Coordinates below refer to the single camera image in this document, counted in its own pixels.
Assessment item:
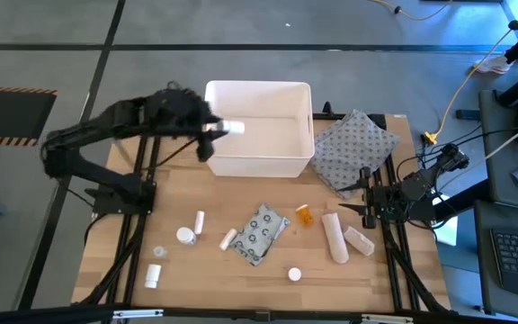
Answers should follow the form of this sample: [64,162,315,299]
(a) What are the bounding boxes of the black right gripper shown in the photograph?
[336,166,406,230]

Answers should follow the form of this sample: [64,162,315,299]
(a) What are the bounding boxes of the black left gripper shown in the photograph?
[150,84,229,163]

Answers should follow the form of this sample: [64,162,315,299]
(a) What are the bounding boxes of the thick white bandage roll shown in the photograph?
[219,119,246,136]

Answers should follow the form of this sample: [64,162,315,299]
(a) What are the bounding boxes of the pale gauze roll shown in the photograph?
[343,225,376,257]

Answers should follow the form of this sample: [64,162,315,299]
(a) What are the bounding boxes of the large beige bandage roll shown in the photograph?
[320,211,351,265]

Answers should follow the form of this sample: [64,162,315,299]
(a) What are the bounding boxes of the orange pill bottle white cap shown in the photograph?
[295,203,316,228]

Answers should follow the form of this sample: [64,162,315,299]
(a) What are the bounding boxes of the slim white tube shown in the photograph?
[193,210,206,236]

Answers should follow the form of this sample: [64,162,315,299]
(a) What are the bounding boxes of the white labelled pill bottle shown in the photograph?
[175,226,198,247]

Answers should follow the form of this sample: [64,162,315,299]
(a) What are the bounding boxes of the small white gauze roll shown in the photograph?
[219,227,239,252]

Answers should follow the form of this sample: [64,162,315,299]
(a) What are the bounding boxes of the grey patterned medical pouch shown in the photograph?
[228,202,291,267]

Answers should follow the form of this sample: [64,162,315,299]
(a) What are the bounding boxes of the plain white bottle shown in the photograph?
[144,263,163,290]

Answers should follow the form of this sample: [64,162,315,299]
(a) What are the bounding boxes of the white plastic basket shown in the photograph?
[203,79,317,179]

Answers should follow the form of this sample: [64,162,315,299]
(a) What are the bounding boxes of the grey patterned folded cloth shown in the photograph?
[308,108,400,201]

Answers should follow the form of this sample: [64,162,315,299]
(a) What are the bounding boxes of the black power adapter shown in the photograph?
[455,108,481,121]

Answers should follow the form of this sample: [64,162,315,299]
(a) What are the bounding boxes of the dark grey desk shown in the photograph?
[478,88,518,211]
[473,200,518,323]

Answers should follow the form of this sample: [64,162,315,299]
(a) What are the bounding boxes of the white pink shoe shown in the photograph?
[473,54,514,76]

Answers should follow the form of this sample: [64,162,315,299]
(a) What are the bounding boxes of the black hazard-striped floor mat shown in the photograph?
[0,85,58,148]

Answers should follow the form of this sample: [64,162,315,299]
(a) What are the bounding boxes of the black aluminium table frame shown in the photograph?
[72,101,456,316]

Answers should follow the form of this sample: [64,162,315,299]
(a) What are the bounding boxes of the black horizontal frame beam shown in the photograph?
[0,304,518,324]

